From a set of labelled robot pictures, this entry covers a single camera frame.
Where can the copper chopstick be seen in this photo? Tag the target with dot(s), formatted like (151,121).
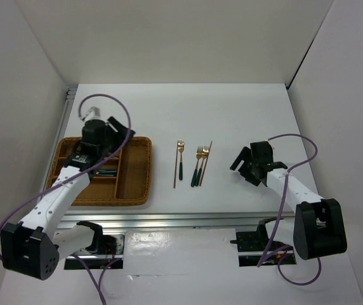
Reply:
(175,170)
(205,164)

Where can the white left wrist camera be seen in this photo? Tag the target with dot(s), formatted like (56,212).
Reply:
(92,113)

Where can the copper chopstick right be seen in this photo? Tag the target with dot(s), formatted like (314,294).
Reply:
(205,164)

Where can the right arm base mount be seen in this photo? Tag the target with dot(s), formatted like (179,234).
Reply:
(251,244)

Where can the brown wicker divided tray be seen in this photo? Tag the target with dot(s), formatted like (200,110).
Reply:
(130,186)

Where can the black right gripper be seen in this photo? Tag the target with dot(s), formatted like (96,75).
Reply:
(246,155)

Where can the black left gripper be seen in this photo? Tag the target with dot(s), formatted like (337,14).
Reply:
(122,130)

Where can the gold fork green handle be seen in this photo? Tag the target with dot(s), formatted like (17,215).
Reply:
(181,146)
(204,155)
(198,157)

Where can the copper chopstick left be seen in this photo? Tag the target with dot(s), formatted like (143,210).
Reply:
(175,170)

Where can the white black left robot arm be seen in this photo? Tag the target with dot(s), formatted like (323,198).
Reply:
(33,247)

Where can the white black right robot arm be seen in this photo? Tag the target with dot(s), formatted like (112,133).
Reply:
(317,229)

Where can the aluminium frame rail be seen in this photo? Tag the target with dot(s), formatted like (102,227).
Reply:
(230,115)

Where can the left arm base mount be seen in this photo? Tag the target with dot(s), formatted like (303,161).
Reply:
(105,251)

